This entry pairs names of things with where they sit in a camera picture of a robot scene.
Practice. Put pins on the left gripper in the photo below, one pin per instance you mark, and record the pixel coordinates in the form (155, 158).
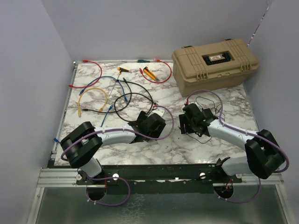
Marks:
(155, 134)

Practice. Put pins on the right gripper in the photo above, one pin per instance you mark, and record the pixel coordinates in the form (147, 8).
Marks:
(183, 121)

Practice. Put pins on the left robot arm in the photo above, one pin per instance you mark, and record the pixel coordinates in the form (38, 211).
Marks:
(82, 143)

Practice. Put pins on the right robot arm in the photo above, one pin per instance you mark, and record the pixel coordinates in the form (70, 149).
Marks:
(263, 155)

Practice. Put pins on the tan plastic toolbox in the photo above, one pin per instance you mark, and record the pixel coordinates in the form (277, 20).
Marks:
(212, 66)

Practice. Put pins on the yellow black utility knife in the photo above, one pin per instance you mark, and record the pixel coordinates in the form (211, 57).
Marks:
(150, 73)

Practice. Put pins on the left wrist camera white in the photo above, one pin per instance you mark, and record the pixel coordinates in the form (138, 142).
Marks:
(159, 111)

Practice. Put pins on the black mounting rail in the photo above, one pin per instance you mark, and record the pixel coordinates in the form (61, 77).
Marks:
(146, 179)

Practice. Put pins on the yellow black T-handle wrench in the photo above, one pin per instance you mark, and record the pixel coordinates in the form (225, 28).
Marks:
(121, 70)

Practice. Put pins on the green handled screwdriver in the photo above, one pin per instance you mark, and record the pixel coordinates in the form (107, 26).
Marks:
(138, 61)

